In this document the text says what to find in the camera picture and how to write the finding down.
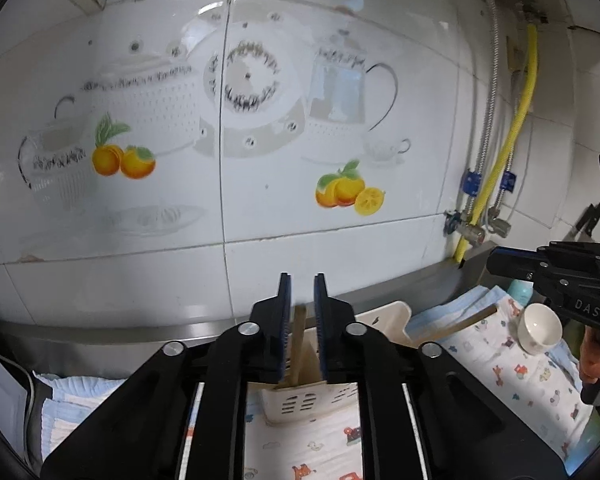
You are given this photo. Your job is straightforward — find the white ceramic cup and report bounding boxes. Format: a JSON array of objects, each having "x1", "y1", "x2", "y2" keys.
[{"x1": 516, "y1": 303, "x2": 564, "y2": 356}]

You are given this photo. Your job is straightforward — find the animal printed white cloth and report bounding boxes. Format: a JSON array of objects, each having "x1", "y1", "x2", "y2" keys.
[{"x1": 187, "y1": 285, "x2": 600, "y2": 480}]

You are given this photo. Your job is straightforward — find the blue handled pipe valve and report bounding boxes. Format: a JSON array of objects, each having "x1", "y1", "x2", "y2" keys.
[
  {"x1": 444, "y1": 169, "x2": 486, "y2": 247},
  {"x1": 486, "y1": 171, "x2": 517, "y2": 240}
]

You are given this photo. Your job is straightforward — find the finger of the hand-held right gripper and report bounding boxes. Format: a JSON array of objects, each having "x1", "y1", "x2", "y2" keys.
[{"x1": 487, "y1": 246, "x2": 552, "y2": 282}]

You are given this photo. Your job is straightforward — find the white cable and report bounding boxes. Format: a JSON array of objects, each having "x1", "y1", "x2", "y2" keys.
[{"x1": 0, "y1": 310, "x2": 37, "y2": 411}]

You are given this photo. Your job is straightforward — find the wooden spatula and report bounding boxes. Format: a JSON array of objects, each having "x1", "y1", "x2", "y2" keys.
[
  {"x1": 419, "y1": 304, "x2": 499, "y2": 347},
  {"x1": 274, "y1": 304, "x2": 309, "y2": 392}
]

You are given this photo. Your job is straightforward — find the yellow gas hose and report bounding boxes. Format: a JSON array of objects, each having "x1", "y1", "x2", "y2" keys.
[{"x1": 456, "y1": 24, "x2": 539, "y2": 267}]

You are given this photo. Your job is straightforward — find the blue striped towel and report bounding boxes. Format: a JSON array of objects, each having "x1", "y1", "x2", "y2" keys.
[{"x1": 29, "y1": 369, "x2": 131, "y2": 463}]

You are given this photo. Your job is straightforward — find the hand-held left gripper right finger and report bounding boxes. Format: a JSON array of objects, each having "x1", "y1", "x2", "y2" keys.
[{"x1": 313, "y1": 272, "x2": 572, "y2": 480}]

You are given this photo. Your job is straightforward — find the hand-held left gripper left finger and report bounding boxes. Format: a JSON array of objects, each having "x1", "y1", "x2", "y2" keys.
[{"x1": 40, "y1": 272, "x2": 293, "y2": 480}]

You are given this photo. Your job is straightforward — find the braided metal hose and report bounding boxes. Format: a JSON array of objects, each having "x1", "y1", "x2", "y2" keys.
[
  {"x1": 489, "y1": 67, "x2": 527, "y2": 223},
  {"x1": 471, "y1": 0, "x2": 502, "y2": 211}
]

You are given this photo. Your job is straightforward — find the cream plastic utensil holder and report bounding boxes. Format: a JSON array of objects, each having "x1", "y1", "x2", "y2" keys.
[{"x1": 259, "y1": 301, "x2": 414, "y2": 427}]

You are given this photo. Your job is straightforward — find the person's right hand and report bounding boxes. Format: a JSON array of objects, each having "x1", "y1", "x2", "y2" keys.
[{"x1": 579, "y1": 326, "x2": 600, "y2": 387}]

